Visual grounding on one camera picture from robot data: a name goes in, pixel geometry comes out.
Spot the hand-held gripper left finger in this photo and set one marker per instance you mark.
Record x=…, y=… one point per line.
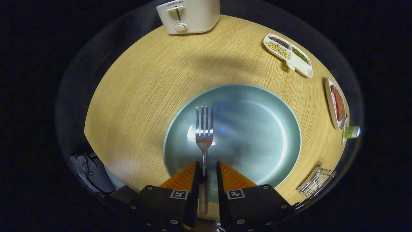
x=195, y=183

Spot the small white plate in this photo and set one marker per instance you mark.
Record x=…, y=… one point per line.
x=344, y=141

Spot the pile of green beans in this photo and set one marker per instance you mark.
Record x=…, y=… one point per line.
x=299, y=54

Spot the pile of dark beans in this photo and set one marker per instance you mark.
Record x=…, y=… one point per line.
x=279, y=42

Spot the white oval plate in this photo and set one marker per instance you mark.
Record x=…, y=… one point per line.
x=329, y=96

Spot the pink ham slices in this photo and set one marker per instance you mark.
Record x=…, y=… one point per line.
x=333, y=103

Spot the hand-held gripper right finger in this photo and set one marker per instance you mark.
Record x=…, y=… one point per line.
x=220, y=183

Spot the dark bag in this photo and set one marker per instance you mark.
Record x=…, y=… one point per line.
x=93, y=174

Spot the large pale green plate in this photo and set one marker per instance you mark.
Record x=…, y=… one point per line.
x=251, y=129

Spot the white toaster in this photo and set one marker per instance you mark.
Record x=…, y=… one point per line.
x=199, y=16

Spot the pile of yellow soybeans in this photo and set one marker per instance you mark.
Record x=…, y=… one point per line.
x=277, y=49

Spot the white divided tray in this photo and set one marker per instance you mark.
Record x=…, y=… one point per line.
x=302, y=67

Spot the green drink can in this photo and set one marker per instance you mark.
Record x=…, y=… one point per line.
x=351, y=132

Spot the brown meat slice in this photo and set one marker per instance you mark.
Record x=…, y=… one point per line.
x=338, y=104

